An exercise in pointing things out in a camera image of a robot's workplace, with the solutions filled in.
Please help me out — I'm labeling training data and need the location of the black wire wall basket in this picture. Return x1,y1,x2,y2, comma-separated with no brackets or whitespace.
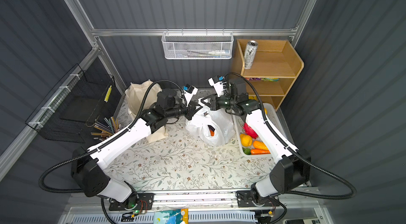
25,64,117,145

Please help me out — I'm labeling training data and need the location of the teal printed booklet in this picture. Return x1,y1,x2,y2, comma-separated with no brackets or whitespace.
153,209,189,224

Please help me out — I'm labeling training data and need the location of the cup of coloured pencils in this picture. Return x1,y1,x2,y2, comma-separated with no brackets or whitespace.
91,117,122,141

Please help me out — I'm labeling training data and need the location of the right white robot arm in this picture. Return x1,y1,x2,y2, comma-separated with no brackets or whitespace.
201,72,357,201

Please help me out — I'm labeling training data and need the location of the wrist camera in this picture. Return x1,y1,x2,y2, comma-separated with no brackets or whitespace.
208,76,225,97
182,84,198,107

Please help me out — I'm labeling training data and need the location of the pink dragon fruit toy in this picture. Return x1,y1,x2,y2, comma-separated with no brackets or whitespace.
243,123,258,139

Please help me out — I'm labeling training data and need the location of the white wire wall basket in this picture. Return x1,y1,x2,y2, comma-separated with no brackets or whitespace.
161,32,234,60

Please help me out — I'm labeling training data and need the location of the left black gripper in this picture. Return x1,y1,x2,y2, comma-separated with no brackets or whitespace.
165,100,203,120

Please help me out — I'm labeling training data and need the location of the floral table mat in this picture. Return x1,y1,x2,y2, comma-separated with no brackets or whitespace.
102,117,275,191

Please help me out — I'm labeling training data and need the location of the small orange carrot toy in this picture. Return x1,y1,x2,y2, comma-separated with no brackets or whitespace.
209,127,215,136

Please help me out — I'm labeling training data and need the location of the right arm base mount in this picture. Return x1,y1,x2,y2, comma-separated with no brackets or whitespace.
235,190,280,208

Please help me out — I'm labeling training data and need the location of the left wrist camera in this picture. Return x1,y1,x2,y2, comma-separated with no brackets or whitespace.
182,84,198,107

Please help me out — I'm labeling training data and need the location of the cream canvas tote bag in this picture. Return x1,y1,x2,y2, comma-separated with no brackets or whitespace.
124,79,169,144

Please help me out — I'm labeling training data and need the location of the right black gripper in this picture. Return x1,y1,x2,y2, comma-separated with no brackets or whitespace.
201,93,236,112

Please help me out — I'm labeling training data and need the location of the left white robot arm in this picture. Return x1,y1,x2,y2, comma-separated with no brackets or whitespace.
38,82,202,202

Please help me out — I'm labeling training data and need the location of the wooden shelf unit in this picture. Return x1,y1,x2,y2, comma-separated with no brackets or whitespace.
232,39,304,111

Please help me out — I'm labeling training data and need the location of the left silver drink can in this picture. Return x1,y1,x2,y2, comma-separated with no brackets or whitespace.
244,40,258,70

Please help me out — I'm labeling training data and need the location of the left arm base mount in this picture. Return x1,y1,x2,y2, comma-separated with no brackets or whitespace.
108,193,155,212

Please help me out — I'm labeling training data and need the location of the yellow bell pepper toy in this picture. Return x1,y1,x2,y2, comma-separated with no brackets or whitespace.
240,134,253,148

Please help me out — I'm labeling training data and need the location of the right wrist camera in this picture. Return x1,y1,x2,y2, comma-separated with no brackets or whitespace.
208,76,225,97

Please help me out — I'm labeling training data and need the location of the white plastic fruit basket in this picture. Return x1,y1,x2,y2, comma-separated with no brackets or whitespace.
233,102,280,158

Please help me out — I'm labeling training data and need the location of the yellow corn toy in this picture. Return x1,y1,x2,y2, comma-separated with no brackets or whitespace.
252,141,269,151

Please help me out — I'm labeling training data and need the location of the white plastic grocery bag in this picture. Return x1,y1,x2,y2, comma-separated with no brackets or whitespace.
186,108,236,146

